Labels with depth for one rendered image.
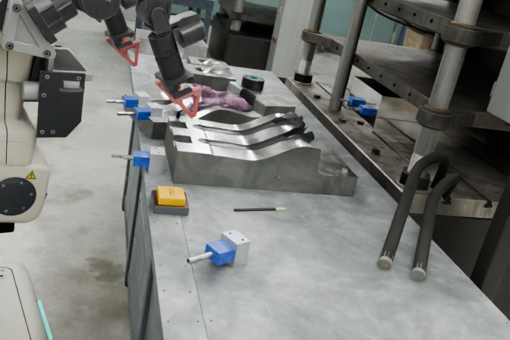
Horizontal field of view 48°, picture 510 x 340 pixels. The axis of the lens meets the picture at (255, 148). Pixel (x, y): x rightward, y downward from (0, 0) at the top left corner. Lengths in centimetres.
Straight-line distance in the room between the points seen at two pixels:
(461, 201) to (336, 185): 47
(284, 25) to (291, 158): 439
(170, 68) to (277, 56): 458
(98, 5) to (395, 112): 131
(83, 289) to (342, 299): 145
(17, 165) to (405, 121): 140
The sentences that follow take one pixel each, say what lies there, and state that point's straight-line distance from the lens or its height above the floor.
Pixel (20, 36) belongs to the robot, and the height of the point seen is 114.
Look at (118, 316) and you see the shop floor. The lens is 229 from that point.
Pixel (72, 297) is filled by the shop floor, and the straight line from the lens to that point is 237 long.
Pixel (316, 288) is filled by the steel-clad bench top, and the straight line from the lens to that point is 116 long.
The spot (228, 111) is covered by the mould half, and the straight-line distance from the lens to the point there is 179.
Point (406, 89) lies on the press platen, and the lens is 203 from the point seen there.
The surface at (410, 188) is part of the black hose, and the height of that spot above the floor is 89.
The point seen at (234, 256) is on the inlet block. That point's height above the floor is 82.
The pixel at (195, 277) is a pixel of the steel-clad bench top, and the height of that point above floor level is 80.
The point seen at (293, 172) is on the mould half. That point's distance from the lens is 151.
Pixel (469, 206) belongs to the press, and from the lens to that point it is 191.
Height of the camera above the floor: 142
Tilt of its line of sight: 20 degrees down
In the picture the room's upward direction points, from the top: 12 degrees clockwise
